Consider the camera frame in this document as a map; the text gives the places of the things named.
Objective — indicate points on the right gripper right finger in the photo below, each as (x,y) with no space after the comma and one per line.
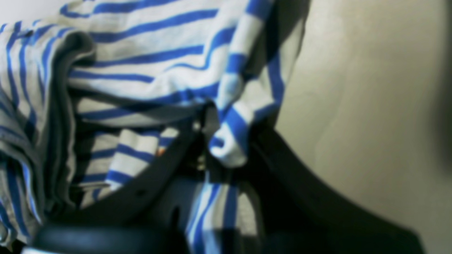
(303,215)

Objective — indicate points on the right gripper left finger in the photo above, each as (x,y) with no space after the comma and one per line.
(161,195)

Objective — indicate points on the blue white striped T-shirt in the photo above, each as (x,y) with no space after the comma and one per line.
(92,96)

